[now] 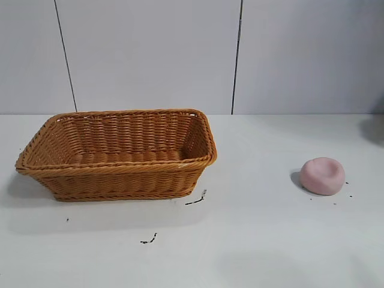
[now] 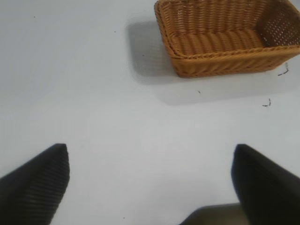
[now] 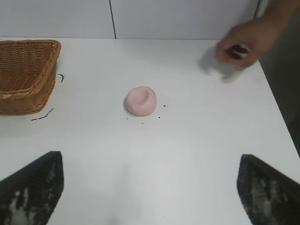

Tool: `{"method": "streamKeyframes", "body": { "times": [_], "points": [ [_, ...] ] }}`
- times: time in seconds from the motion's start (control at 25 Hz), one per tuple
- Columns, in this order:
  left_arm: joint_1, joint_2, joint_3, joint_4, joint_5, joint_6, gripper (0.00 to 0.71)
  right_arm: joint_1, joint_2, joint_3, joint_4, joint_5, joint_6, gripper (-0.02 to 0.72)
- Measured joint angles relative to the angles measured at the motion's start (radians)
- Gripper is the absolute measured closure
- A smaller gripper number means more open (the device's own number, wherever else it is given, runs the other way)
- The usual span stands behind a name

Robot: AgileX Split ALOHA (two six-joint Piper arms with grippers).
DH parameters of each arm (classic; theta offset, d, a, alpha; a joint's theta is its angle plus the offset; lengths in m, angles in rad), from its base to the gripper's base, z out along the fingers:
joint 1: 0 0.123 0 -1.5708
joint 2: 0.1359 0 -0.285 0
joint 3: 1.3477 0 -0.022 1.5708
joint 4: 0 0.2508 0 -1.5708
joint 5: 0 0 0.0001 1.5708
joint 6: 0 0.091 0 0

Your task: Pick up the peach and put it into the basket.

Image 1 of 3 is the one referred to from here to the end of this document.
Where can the brown woven wicker basket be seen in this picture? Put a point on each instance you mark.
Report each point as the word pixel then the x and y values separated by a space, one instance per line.
pixel 120 180

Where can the pink peach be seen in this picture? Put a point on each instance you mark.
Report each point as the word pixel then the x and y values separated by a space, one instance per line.
pixel 322 178

